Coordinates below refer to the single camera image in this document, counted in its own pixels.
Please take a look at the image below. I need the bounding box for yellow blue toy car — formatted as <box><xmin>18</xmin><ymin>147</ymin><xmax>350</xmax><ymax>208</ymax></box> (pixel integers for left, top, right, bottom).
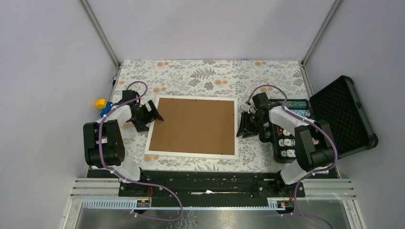
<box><xmin>94</xmin><ymin>99</ymin><xmax>113</xmax><ymax>118</ymax></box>

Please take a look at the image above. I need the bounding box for brown backing board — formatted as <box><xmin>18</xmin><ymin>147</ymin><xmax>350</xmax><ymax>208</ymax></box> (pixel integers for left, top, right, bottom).
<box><xmin>149</xmin><ymin>97</ymin><xmax>236</xmax><ymax>156</ymax></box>

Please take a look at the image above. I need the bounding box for aluminium rail frame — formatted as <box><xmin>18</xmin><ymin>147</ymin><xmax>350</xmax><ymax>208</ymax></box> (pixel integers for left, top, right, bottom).
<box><xmin>71</xmin><ymin>178</ymin><xmax>358</xmax><ymax>211</ymax></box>

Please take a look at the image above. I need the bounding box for white picture frame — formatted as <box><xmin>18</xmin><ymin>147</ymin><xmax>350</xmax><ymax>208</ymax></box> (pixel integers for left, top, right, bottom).
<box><xmin>144</xmin><ymin>94</ymin><xmax>239</xmax><ymax>160</ymax></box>

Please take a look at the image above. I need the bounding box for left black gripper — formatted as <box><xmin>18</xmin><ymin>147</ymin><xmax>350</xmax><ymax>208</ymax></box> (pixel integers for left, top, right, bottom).
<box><xmin>131</xmin><ymin>100</ymin><xmax>163</xmax><ymax>132</ymax></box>

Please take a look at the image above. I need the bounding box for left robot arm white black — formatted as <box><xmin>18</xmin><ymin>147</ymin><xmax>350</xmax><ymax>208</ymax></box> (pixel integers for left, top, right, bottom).
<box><xmin>83</xmin><ymin>90</ymin><xmax>164</xmax><ymax>196</ymax></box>

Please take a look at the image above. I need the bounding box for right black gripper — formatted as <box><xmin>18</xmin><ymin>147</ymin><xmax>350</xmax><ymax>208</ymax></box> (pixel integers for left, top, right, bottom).
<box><xmin>236</xmin><ymin>111</ymin><xmax>267</xmax><ymax>139</ymax></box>

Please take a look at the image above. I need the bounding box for black foam lined case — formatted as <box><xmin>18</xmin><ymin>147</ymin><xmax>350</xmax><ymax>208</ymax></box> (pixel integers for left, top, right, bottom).
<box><xmin>259</xmin><ymin>75</ymin><xmax>378</xmax><ymax>163</ymax></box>

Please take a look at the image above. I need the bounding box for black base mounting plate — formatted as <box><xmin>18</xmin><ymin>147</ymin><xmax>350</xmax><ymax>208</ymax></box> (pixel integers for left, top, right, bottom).
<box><xmin>118</xmin><ymin>170</ymin><xmax>305</xmax><ymax>208</ymax></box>

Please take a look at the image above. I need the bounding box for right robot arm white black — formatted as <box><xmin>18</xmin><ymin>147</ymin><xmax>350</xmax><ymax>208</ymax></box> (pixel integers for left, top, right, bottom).
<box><xmin>236</xmin><ymin>93</ymin><xmax>338</xmax><ymax>197</ymax></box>

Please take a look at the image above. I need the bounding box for floral patterned table mat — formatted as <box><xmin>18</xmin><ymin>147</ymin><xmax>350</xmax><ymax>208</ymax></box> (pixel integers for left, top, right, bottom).
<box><xmin>112</xmin><ymin>60</ymin><xmax>308</xmax><ymax>172</ymax></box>

